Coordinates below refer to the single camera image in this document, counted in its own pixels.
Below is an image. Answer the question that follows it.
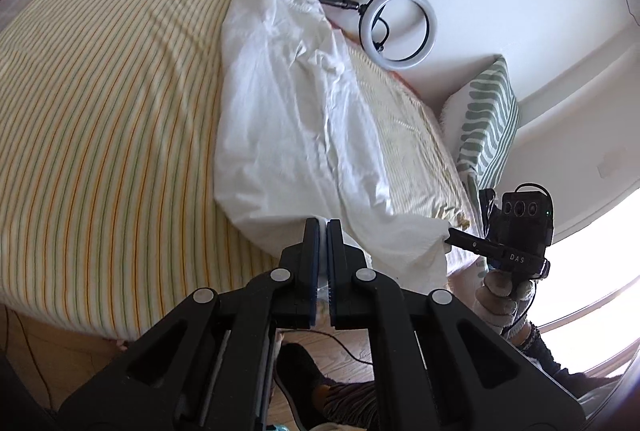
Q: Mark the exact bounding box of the white shirt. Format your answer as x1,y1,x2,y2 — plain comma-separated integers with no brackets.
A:
214,0,451,294

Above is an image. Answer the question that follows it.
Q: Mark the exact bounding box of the black ring light handle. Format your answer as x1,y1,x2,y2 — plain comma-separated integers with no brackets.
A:
305,0,361,10

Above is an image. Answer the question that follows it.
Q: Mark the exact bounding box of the person's right forearm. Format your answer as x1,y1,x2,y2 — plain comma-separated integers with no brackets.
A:
500,316,626,397

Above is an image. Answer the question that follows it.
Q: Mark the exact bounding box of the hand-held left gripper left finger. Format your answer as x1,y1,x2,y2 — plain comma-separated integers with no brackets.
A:
57,217,328,431

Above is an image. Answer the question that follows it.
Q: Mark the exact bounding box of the black shoe foot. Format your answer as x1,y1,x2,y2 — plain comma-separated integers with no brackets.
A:
276,342,377,431

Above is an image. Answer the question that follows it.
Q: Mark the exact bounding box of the green patterned pillow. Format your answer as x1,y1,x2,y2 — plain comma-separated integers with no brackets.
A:
440,56,521,192

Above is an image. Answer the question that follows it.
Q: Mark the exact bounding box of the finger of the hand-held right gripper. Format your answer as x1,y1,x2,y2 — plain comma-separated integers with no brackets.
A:
445,227,506,259

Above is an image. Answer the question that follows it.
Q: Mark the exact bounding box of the white ring light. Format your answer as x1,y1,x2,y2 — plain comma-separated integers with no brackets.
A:
358,0,437,72

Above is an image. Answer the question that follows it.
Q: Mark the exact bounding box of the black ring light cable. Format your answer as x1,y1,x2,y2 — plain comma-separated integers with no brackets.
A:
372,5,391,52

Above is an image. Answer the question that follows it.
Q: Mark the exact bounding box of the striped mattress bed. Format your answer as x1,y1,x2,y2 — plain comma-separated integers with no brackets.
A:
0,0,476,342

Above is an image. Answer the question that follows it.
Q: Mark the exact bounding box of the black floor cable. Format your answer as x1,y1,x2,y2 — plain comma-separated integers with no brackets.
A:
285,330,373,367

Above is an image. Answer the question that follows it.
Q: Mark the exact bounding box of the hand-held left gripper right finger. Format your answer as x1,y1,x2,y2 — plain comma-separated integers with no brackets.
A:
327,218,586,431

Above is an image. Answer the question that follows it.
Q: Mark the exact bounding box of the person's right hand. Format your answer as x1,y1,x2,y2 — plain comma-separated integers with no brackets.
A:
475,268,533,337

